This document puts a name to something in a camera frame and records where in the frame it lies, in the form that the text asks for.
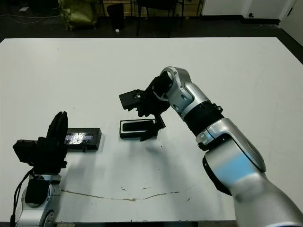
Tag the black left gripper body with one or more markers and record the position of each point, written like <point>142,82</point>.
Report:
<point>49,157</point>

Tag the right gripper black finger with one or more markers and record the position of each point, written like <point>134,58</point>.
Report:
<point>151,134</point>

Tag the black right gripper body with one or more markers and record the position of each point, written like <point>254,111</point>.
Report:
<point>151,104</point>

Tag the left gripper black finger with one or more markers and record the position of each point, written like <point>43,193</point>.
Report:
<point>65,127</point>
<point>55,127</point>

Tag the black phone-like camera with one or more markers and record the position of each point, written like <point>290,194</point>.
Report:
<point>135,126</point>

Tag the black glossy box lid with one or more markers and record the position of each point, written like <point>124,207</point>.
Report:
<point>93,137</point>

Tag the black box base white insert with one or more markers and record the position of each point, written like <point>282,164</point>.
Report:
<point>132,136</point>

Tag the black waste bin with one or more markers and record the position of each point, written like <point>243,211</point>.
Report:
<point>116,15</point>

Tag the black mesh office chair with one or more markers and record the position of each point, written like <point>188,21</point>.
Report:
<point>161,4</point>

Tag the crumpled plastic bag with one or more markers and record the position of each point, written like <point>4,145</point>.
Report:
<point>78,14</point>

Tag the white paper sheet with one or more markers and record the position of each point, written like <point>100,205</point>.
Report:
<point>23,9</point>

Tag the white door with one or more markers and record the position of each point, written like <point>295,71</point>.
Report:
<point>296,19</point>

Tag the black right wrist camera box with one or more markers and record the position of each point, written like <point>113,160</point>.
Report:
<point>129,100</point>

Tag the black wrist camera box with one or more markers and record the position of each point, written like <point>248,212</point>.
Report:
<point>129,100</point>
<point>24,151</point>

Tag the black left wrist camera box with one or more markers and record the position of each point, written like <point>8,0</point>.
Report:
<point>24,151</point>

